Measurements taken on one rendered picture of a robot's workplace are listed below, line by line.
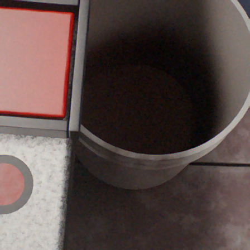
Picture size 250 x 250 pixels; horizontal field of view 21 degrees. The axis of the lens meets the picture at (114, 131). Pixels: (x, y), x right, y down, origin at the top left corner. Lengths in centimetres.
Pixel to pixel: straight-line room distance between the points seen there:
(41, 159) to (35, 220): 3
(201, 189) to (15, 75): 97
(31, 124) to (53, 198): 4
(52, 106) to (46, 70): 2
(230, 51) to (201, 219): 36
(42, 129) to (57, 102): 2
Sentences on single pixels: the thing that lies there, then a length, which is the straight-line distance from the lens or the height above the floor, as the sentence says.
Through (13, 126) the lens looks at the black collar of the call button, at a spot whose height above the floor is 93.
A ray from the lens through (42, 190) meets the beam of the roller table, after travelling 36.
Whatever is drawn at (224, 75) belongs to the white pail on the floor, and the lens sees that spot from 114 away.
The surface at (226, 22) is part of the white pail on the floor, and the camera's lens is 107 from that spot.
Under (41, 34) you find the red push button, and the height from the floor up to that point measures 93.
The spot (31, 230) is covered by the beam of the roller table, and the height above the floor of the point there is 91.
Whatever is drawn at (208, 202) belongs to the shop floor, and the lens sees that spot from 131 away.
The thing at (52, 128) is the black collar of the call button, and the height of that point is 93.
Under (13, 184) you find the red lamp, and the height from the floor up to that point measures 92.
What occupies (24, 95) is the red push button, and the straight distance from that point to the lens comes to 36.
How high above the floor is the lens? 127
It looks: 75 degrees down
